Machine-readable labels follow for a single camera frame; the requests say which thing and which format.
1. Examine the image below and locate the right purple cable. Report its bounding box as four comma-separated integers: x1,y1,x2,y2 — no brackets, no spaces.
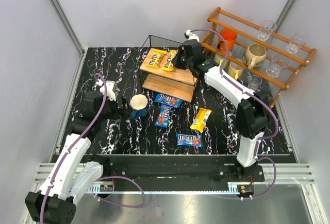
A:
188,29,281,200

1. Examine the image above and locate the yellow mug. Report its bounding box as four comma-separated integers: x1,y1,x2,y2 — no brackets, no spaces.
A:
227,62,244,80

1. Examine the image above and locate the clear glass top right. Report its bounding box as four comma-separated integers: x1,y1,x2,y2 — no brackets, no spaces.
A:
286,32,308,54

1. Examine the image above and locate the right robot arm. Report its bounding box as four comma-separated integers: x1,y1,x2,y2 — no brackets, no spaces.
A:
173,39,277,178

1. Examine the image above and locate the beige mug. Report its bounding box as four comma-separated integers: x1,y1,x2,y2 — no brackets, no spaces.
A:
243,44,267,70

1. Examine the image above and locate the clear glass middle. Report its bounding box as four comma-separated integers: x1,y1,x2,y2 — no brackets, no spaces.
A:
266,54,290,78

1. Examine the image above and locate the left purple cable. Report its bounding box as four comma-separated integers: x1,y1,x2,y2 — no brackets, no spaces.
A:
40,73,146,224

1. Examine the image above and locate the clear glass top left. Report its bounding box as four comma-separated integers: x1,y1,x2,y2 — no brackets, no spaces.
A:
257,20,276,42

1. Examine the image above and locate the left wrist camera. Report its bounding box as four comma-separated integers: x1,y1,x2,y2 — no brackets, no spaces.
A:
100,80,117,101

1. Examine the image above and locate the blue M&M bag upper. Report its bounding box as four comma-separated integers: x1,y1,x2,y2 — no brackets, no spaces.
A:
154,93,183,108

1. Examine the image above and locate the blue M&M bag front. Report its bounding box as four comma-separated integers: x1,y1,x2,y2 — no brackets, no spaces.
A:
176,134,203,148

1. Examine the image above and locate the blue M&M bag centre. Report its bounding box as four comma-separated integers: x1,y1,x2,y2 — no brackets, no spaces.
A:
155,104,173,128

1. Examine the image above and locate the two-tier wood wire shelf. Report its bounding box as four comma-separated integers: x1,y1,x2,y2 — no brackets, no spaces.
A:
139,35,197,102

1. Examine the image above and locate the blue m&m bag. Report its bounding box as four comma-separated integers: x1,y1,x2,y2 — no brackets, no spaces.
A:
176,134,203,148
154,93,183,108
155,104,173,128

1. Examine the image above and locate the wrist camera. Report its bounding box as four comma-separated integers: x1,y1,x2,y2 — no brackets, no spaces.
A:
184,29,200,42
100,80,117,101

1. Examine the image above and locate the green mug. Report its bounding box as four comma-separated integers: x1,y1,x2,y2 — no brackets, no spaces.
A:
214,54,224,66

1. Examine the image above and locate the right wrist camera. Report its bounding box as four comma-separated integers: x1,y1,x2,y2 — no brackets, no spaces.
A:
184,29,200,42

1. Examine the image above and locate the wooden cup rack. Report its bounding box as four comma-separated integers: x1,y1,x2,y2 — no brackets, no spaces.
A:
201,7,316,107

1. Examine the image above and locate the aluminium rail frame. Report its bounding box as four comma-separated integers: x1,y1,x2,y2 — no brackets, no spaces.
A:
49,0,329,223

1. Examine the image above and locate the clear glass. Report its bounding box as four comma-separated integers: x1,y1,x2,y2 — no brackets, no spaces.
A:
286,32,308,54
247,75,262,92
266,54,290,78
257,20,276,42

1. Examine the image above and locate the yellow M&M bag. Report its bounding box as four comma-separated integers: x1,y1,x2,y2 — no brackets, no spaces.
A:
161,50,178,72
146,49,167,68
190,108,212,133

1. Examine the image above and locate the clear glass lower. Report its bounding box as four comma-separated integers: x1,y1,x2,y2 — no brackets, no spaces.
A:
247,75,262,92

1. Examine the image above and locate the orange mug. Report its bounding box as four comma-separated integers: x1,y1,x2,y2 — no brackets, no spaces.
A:
217,28,237,51

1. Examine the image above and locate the purple cable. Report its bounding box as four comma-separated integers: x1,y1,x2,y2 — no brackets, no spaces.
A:
188,29,281,200
40,73,146,224

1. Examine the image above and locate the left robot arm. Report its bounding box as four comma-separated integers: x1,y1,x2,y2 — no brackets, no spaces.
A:
25,91,131,223

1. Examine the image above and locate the blue ceramic mug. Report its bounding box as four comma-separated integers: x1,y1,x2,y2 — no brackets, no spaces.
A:
129,94,149,119

